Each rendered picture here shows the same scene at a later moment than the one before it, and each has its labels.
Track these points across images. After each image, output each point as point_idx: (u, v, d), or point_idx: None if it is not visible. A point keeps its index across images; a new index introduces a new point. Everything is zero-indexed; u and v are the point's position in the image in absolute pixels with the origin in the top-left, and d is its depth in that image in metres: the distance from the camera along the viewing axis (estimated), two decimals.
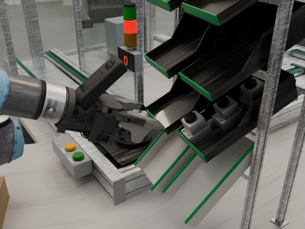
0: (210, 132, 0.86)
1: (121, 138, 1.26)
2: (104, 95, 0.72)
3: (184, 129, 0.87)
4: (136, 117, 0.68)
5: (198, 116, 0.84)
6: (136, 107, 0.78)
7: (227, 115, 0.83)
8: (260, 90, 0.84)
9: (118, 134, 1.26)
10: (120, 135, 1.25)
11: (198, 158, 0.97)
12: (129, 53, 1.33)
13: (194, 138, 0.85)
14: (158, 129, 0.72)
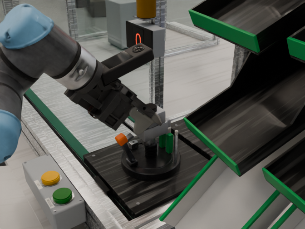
0: (165, 132, 0.78)
1: (133, 164, 0.77)
2: None
3: None
4: (150, 107, 0.69)
5: (158, 109, 0.75)
6: None
7: None
8: None
9: (128, 158, 0.78)
10: (132, 159, 0.77)
11: (293, 219, 0.49)
12: (145, 28, 0.85)
13: (149, 132, 0.75)
14: (159, 124, 0.73)
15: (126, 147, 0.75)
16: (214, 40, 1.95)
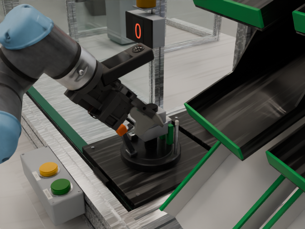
0: (165, 132, 0.78)
1: (132, 155, 0.76)
2: None
3: None
4: (150, 107, 0.68)
5: (159, 110, 0.75)
6: None
7: None
8: None
9: (127, 149, 0.76)
10: (131, 150, 0.76)
11: (297, 206, 0.48)
12: (145, 18, 0.84)
13: (149, 132, 0.75)
14: (160, 125, 0.73)
15: (126, 137, 0.74)
16: (215, 35, 1.94)
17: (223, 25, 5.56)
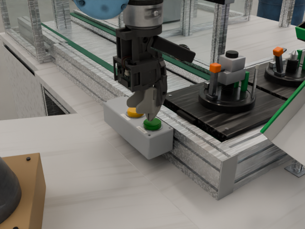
0: (243, 78, 0.84)
1: (214, 98, 0.82)
2: None
3: None
4: (164, 97, 0.71)
5: (239, 56, 0.81)
6: None
7: None
8: None
9: (210, 91, 0.82)
10: (214, 93, 0.82)
11: None
12: None
13: (230, 76, 0.81)
14: (152, 118, 0.75)
15: (216, 77, 0.80)
16: (246, 16, 2.00)
17: None
